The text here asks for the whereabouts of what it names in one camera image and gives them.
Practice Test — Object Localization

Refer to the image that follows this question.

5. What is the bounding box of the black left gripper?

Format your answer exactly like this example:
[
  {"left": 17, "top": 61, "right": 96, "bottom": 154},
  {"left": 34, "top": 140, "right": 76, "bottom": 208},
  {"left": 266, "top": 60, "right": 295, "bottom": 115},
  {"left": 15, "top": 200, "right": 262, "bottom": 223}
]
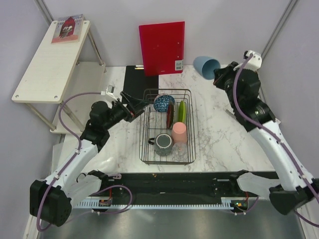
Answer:
[{"left": 103, "top": 91, "right": 150, "bottom": 130}]

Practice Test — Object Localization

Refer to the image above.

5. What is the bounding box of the light blue plastic cup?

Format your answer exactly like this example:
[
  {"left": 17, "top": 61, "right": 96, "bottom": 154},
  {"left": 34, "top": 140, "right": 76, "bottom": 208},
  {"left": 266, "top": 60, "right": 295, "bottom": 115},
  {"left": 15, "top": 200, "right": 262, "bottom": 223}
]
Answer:
[{"left": 193, "top": 56, "right": 221, "bottom": 80}]

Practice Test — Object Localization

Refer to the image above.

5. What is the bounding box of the dark grey ceramic mug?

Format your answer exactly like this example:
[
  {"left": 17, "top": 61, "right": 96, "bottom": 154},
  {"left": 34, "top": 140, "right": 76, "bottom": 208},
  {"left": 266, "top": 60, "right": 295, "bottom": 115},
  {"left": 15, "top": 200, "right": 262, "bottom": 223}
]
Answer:
[{"left": 148, "top": 133, "right": 173, "bottom": 156}]

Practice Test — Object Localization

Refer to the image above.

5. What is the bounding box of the pink plastic cup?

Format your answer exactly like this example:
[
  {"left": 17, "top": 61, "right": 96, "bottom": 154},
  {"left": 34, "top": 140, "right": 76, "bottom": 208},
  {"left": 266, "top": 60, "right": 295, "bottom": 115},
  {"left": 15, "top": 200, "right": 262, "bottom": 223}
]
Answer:
[{"left": 171, "top": 122, "right": 187, "bottom": 143}]

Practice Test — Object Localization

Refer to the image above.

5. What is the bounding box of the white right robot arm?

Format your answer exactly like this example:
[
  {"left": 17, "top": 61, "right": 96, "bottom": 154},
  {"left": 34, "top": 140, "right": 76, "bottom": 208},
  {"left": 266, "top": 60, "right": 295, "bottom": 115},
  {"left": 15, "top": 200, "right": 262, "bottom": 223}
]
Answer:
[{"left": 213, "top": 62, "right": 319, "bottom": 215}]

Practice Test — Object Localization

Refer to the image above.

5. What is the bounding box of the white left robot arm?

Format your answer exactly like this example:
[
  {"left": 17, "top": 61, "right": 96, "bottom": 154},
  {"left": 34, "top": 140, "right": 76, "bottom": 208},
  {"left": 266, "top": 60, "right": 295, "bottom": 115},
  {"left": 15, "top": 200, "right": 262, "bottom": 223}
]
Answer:
[{"left": 29, "top": 91, "right": 149, "bottom": 232}]

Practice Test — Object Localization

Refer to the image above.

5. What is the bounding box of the black clipboard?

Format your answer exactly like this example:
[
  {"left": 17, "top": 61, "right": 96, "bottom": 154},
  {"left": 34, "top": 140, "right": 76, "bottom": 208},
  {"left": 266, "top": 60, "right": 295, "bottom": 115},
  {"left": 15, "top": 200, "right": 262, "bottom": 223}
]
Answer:
[{"left": 123, "top": 66, "right": 159, "bottom": 100}]

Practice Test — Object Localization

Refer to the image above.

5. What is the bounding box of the blue patterned bowl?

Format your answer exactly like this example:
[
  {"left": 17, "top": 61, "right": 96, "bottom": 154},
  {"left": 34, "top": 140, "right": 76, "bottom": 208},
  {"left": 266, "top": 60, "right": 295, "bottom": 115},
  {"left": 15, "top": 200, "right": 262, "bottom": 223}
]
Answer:
[{"left": 153, "top": 94, "right": 175, "bottom": 113}]

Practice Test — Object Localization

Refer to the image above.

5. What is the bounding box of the dark red plate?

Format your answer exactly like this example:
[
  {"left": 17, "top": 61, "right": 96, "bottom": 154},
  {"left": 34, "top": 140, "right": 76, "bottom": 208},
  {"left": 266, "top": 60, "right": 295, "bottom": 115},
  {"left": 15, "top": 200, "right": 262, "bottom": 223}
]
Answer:
[{"left": 166, "top": 103, "right": 174, "bottom": 129}]

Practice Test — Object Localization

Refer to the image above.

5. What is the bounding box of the spiral notebook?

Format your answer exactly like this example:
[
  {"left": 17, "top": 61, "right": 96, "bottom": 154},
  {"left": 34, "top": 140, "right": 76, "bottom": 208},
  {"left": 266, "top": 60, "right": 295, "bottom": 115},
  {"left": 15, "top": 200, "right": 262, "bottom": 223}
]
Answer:
[{"left": 225, "top": 109, "right": 236, "bottom": 119}]

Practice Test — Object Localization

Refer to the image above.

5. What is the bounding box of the green plate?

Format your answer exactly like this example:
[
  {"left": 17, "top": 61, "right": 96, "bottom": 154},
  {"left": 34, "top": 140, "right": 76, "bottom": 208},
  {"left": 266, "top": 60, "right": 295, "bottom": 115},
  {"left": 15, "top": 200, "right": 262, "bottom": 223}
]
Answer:
[{"left": 178, "top": 101, "right": 186, "bottom": 123}]

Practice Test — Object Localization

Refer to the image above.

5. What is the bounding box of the clear glass tumbler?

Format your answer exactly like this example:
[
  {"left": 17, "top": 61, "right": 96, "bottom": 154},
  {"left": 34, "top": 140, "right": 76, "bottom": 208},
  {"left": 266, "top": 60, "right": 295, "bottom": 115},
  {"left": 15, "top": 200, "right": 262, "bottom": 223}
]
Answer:
[{"left": 172, "top": 142, "right": 187, "bottom": 162}]

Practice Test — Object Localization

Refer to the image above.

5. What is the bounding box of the red folder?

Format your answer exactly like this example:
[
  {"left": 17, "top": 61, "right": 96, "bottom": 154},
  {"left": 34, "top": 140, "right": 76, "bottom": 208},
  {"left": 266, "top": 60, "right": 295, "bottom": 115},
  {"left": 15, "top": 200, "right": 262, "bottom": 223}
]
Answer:
[{"left": 139, "top": 21, "right": 185, "bottom": 76}]

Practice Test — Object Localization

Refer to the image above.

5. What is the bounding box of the white wooden shelf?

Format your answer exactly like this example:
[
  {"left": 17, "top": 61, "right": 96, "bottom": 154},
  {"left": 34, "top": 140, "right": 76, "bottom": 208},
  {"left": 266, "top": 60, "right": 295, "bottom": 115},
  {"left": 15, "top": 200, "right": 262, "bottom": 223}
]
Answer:
[{"left": 11, "top": 20, "right": 106, "bottom": 134}]

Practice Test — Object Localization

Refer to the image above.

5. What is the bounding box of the red cover book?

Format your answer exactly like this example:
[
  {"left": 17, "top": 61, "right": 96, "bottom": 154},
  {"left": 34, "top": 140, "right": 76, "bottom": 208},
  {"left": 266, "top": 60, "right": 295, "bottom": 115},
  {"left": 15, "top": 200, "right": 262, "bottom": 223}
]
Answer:
[{"left": 51, "top": 14, "right": 84, "bottom": 44}]

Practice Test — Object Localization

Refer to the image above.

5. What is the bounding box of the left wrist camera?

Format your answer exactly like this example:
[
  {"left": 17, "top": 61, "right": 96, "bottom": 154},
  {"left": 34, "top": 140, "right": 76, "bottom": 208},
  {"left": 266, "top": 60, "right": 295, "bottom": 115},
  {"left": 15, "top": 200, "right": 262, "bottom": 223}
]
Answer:
[{"left": 101, "top": 85, "right": 116, "bottom": 99}]

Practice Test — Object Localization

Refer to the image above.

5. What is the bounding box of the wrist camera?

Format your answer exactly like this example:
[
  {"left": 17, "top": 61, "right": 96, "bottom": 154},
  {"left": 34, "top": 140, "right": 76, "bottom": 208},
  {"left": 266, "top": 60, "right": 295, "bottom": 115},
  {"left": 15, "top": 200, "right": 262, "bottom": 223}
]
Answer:
[
  {"left": 101, "top": 85, "right": 116, "bottom": 99},
  {"left": 244, "top": 50, "right": 262, "bottom": 72}
]

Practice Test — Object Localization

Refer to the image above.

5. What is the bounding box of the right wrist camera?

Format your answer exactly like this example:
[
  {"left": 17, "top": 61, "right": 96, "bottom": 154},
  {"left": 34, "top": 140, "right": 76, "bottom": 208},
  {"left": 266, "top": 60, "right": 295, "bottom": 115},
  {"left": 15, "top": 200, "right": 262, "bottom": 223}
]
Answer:
[{"left": 244, "top": 50, "right": 262, "bottom": 72}]

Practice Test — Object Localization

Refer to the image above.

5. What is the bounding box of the black wire dish rack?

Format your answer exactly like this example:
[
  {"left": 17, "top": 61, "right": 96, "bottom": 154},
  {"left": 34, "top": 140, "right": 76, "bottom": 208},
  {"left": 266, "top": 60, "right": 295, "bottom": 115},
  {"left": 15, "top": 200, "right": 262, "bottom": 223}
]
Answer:
[{"left": 139, "top": 88, "right": 196, "bottom": 166}]

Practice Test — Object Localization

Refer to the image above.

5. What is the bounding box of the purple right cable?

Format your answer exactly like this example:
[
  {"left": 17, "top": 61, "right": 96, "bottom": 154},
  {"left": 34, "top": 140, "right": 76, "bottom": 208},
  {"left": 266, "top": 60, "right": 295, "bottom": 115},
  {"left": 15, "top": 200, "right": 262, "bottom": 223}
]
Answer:
[{"left": 230, "top": 51, "right": 319, "bottom": 229}]

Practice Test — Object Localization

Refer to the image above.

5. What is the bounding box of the purple cable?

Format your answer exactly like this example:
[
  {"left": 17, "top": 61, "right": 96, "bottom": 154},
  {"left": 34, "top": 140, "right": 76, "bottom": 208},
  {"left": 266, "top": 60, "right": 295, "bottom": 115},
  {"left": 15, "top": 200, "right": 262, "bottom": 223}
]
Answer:
[
  {"left": 36, "top": 91, "right": 133, "bottom": 232},
  {"left": 230, "top": 51, "right": 319, "bottom": 229}
]

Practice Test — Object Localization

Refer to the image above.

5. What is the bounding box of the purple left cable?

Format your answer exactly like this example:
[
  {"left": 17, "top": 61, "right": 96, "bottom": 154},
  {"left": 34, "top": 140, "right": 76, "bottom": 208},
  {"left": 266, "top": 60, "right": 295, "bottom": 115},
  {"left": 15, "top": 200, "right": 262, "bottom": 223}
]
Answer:
[{"left": 36, "top": 91, "right": 133, "bottom": 232}]

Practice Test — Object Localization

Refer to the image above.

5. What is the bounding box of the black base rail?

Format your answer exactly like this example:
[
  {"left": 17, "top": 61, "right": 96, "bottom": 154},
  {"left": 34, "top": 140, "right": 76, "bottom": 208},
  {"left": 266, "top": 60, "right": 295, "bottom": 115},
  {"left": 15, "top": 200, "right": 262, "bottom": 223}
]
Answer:
[{"left": 79, "top": 170, "right": 280, "bottom": 205}]

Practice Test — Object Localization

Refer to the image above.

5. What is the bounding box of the white cable duct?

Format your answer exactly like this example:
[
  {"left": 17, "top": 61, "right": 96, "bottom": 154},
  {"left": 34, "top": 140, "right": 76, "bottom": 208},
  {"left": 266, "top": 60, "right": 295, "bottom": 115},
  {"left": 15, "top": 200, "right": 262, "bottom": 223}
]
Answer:
[{"left": 75, "top": 197, "right": 249, "bottom": 210}]

